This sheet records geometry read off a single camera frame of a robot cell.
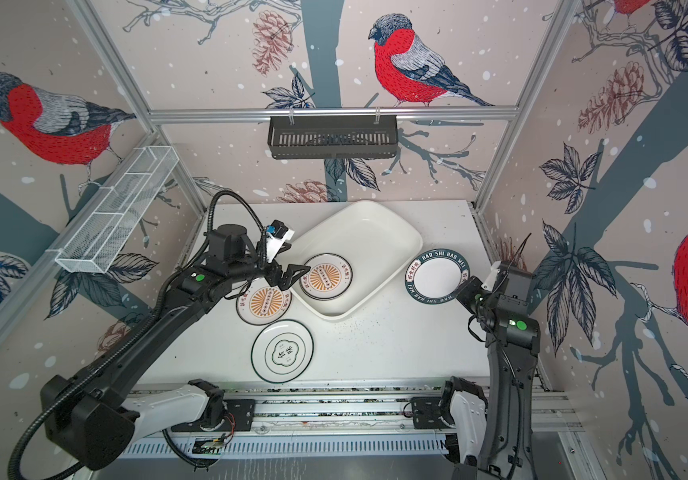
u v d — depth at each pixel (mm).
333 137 1063
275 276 656
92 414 370
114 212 776
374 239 1095
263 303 933
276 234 624
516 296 524
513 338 467
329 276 978
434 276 833
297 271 672
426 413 731
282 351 836
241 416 731
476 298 622
